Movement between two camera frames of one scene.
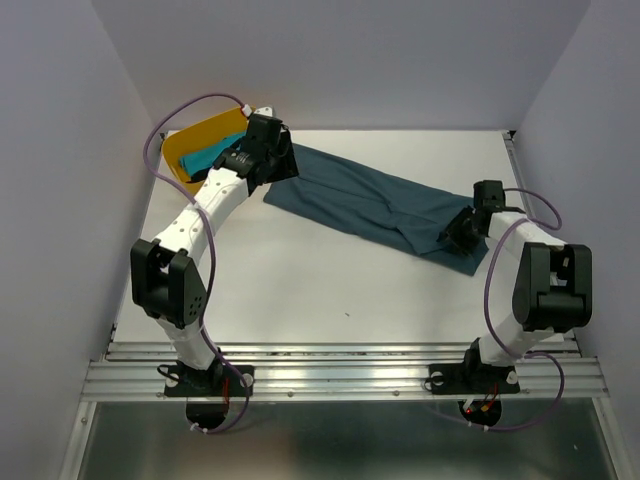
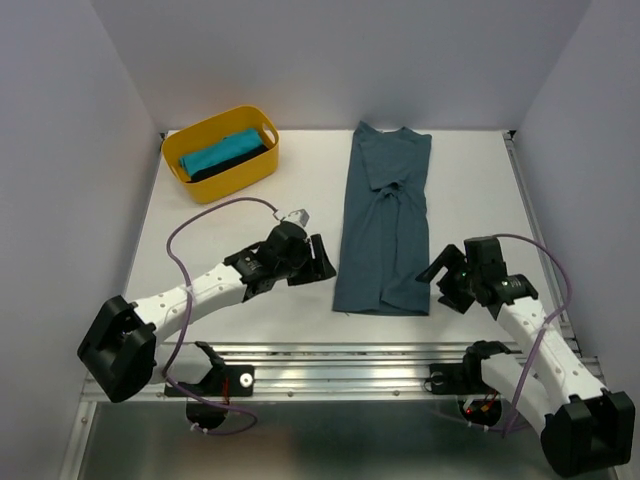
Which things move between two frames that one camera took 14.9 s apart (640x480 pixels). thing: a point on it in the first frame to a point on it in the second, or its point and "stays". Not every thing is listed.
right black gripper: (459, 244) to (449, 257)
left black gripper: (288, 167) to (319, 268)
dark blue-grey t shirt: (376, 207) to (382, 264)
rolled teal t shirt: (206, 159) stays
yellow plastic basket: (189, 138) stays
